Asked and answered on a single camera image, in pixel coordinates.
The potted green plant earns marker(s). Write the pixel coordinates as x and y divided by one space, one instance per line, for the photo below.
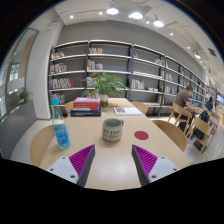
102 85

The wooden chair with bag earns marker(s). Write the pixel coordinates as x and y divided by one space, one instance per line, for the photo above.
203 142

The clear bottle blue label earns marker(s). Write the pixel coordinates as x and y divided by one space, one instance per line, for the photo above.
59 125

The wooden chair far left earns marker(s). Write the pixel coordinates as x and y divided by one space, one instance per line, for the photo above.
69 106

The wooden chair near right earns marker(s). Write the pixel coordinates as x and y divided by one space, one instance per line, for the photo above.
173 132

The red round coaster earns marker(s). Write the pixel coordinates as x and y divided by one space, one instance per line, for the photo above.
141 135

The black backpack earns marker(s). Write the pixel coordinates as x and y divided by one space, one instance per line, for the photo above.
201 126

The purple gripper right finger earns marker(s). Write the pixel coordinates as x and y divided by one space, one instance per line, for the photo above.
149 167

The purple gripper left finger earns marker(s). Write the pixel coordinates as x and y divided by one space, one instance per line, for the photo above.
76 167

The white flat book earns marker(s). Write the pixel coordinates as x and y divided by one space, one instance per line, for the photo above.
127 111

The seated person brown shirt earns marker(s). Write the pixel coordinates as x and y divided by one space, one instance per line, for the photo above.
182 100

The wooden chair far right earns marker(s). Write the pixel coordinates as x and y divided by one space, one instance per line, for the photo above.
140 106

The dark blue bottom book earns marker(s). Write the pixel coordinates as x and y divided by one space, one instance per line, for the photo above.
83 113

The pink top book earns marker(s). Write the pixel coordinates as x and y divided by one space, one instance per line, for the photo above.
85 100

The wooden chair near left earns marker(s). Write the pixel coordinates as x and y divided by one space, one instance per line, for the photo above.
40 143

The green ceramic mug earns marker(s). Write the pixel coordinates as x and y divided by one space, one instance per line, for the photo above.
112 129

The small plant by window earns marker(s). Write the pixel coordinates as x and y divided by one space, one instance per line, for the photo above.
23 96

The wooden chair under person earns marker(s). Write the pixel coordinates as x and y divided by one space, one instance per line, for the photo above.
180 114

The large grey bookshelf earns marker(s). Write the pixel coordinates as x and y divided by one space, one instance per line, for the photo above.
150 76

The red middle book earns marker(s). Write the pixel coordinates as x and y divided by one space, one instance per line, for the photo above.
85 106

